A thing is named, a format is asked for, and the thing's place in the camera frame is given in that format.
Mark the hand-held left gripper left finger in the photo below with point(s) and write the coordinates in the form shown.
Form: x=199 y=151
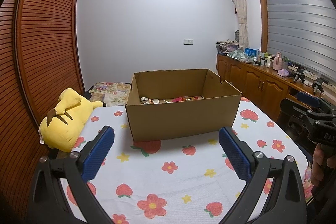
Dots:
x=98 y=155

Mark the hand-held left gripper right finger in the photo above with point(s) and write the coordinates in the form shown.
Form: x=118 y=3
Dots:
x=235 y=155

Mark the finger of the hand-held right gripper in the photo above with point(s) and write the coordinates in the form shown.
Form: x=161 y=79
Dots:
x=291 y=106
x=308 y=98

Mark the brown cardboard box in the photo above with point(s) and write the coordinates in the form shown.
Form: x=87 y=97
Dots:
x=178 y=119

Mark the orange snack packet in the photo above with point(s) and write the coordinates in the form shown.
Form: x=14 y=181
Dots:
x=195 y=98

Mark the large silver red-label packet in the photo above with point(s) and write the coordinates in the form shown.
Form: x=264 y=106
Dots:
x=144 y=100

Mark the pink snack packet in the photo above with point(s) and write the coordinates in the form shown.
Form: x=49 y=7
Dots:
x=179 y=99

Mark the person's right hand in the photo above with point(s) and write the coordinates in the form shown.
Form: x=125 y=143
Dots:
x=319 y=166

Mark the small black tripod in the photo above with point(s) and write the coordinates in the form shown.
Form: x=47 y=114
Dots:
x=319 y=85
x=298 y=75

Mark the green glass bottle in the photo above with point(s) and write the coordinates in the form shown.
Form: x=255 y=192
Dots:
x=285 y=62

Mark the pink kettle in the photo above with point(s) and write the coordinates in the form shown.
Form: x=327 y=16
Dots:
x=277 y=61

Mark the wooden sideboard cabinet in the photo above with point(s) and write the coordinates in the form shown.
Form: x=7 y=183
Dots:
x=252 y=79

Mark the yellow plush toy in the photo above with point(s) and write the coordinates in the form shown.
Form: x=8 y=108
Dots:
x=63 y=124

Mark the cluster of small bottles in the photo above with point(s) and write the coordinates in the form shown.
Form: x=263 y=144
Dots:
x=262 y=58

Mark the floral quilt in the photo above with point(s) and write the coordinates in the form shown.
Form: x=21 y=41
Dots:
x=110 y=90

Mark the blue box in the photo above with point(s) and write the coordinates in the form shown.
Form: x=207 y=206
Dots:
x=250 y=52

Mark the strawberry flower print blanket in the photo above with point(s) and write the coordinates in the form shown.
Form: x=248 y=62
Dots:
x=162 y=184

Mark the green patterned cloth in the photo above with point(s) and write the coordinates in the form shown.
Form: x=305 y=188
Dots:
x=237 y=54

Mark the small grey fan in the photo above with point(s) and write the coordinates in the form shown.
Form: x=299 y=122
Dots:
x=236 y=35

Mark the patterned white curtain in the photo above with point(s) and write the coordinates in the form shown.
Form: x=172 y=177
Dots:
x=241 y=8

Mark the wooden louvered wardrobe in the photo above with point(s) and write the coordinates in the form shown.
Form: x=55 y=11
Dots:
x=39 y=43

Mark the wooden window frame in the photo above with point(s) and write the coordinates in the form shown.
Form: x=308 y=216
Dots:
x=263 y=16

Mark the white wall switch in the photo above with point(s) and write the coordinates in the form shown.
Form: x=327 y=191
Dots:
x=188 y=42

